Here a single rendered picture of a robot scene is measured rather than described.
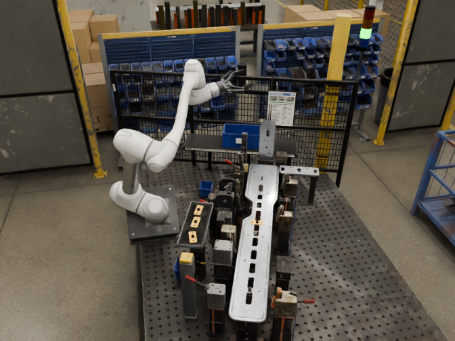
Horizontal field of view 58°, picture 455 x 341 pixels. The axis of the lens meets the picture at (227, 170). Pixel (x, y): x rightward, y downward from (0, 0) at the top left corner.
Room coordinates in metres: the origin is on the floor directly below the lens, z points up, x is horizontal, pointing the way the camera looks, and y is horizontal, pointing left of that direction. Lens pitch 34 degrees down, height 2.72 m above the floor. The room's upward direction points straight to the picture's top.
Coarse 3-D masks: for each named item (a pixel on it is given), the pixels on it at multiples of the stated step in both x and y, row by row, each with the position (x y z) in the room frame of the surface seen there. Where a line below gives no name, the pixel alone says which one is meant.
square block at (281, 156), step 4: (280, 152) 2.67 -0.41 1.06; (284, 152) 2.67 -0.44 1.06; (276, 156) 2.62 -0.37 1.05; (280, 156) 2.61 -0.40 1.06; (284, 156) 2.61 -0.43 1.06; (276, 160) 2.62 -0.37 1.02; (280, 160) 2.61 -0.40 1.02; (284, 160) 2.61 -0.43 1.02; (276, 164) 2.62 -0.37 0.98; (280, 164) 2.62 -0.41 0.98; (284, 164) 2.61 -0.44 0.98; (280, 176) 2.62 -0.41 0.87; (280, 180) 2.64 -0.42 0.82; (280, 184) 2.64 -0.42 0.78; (280, 188) 2.63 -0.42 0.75; (280, 192) 2.62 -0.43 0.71
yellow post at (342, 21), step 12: (336, 24) 2.92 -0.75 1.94; (348, 24) 2.90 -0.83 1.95; (336, 36) 2.91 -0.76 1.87; (348, 36) 2.91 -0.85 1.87; (336, 48) 2.91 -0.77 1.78; (336, 60) 2.91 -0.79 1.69; (336, 72) 2.91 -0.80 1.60; (336, 96) 2.90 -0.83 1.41; (324, 108) 2.92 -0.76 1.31; (324, 132) 2.91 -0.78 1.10; (324, 144) 2.91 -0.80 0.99; (324, 156) 2.91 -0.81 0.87
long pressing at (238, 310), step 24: (264, 168) 2.53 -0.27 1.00; (264, 192) 2.24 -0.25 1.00; (264, 216) 2.00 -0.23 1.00; (240, 240) 1.77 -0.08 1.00; (264, 240) 1.78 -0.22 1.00; (240, 264) 1.59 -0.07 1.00; (264, 264) 1.59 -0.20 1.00; (240, 288) 1.42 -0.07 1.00; (264, 288) 1.42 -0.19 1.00; (240, 312) 1.28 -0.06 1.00; (264, 312) 1.28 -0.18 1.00
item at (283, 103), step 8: (272, 96) 2.93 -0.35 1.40; (280, 96) 2.92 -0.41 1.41; (288, 96) 2.92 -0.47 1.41; (296, 96) 2.91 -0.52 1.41; (272, 104) 2.93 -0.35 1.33; (280, 104) 2.92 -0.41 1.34; (288, 104) 2.92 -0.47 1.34; (272, 112) 2.93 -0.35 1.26; (280, 112) 2.92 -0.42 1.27; (288, 112) 2.92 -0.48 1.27; (280, 120) 2.92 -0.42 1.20; (288, 120) 2.91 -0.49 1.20
